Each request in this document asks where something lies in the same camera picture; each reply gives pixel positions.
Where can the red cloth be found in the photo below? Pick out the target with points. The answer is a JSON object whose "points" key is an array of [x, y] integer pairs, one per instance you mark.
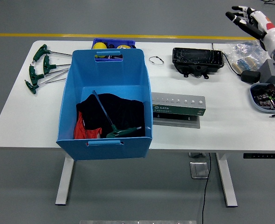
{"points": [[80, 130]]}

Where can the yellow tape measure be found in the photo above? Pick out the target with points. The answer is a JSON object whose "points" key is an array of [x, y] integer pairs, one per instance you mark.
{"points": [[123, 46]]}

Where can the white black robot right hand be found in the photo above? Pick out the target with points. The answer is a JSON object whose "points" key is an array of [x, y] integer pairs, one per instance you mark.
{"points": [[265, 28]]}

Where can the large light blue plastic bin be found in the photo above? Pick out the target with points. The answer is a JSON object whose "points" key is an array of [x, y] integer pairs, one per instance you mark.
{"points": [[105, 77]]}

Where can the electronic parts pile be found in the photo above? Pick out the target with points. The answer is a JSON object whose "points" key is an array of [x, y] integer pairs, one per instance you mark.
{"points": [[265, 98]]}

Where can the black power adapter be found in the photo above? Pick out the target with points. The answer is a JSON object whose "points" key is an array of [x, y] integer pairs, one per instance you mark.
{"points": [[250, 76]]}

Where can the yellow ball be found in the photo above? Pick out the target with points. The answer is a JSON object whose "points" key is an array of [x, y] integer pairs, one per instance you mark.
{"points": [[99, 45]]}

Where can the grey bracket under table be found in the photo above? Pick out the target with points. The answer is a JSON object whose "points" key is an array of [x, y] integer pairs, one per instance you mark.
{"points": [[195, 155]]}

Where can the clear bag of resistors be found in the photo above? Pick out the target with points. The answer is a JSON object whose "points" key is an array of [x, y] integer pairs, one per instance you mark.
{"points": [[244, 46]]}

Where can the black table control panel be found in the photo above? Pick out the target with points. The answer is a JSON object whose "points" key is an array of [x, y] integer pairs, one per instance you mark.
{"points": [[261, 156]]}

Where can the small dark blue bin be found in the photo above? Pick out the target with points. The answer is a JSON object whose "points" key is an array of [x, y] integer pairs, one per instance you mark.
{"points": [[114, 42]]}

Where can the black cloth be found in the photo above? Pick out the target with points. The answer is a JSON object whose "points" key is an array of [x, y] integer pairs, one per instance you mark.
{"points": [[123, 109]]}

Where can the white table leg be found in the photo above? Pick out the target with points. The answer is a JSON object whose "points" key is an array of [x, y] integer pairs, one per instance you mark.
{"points": [[227, 182], [64, 182]]}

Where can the black cracked-screen device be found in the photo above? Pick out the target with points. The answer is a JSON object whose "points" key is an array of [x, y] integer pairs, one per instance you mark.
{"points": [[193, 57]]}

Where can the grey metal hex key stand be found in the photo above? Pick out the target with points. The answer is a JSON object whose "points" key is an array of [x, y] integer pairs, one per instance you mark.
{"points": [[179, 109]]}

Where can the grey foam block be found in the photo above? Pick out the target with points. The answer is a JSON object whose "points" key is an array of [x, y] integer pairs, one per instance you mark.
{"points": [[266, 72]]}

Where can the light blue shallow bowl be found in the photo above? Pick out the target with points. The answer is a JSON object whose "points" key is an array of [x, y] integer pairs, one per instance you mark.
{"points": [[256, 105]]}

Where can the metal floor plate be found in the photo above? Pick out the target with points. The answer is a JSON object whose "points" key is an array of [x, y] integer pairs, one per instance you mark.
{"points": [[199, 170]]}

